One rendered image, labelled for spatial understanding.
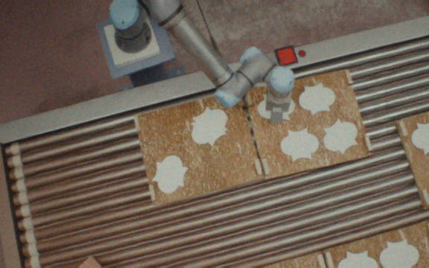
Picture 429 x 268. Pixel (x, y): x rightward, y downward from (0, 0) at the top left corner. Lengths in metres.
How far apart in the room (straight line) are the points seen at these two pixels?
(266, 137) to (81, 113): 0.71
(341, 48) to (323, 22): 1.09
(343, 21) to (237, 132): 1.47
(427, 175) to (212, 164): 0.80
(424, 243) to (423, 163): 0.30
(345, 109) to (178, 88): 0.64
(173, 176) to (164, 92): 0.34
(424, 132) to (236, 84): 0.77
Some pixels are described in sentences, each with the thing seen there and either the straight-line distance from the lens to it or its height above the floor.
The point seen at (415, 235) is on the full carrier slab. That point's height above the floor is 0.94.
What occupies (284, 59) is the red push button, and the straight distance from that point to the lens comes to 2.17.
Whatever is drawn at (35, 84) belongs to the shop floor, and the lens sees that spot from 3.33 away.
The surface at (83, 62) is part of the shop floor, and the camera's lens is 3.29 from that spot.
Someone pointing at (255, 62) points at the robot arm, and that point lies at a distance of 1.82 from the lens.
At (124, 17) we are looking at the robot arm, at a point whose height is 1.12.
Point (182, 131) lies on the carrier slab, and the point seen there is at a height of 0.94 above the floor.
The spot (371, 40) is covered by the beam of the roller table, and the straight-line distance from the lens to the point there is 2.28.
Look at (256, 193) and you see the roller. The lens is 2.03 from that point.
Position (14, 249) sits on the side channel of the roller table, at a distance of 2.13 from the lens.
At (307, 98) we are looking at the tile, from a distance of 2.11.
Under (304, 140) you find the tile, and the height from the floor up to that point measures 0.95.
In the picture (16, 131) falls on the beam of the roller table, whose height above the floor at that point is 0.92.
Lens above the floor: 2.92
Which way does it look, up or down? 74 degrees down
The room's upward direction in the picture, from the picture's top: 8 degrees counter-clockwise
